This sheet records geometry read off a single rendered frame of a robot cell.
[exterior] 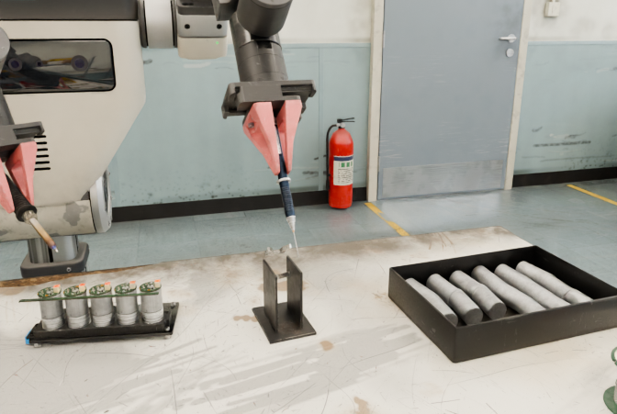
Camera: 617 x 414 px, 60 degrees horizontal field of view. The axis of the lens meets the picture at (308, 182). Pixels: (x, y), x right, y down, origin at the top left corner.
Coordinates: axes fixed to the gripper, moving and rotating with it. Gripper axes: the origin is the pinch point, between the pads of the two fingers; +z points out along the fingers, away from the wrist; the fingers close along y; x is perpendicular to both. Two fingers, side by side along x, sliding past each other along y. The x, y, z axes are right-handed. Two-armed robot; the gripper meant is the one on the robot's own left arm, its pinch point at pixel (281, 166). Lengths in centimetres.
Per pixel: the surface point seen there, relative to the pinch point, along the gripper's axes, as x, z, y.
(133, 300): 11.3, 10.6, -17.1
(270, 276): 7.4, 11.0, -1.7
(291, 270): 8.7, 10.4, 1.4
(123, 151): 242, -106, -11
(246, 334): 11.0, 16.8, -4.9
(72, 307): 12.4, 10.0, -23.7
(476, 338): -1.8, 22.5, 17.4
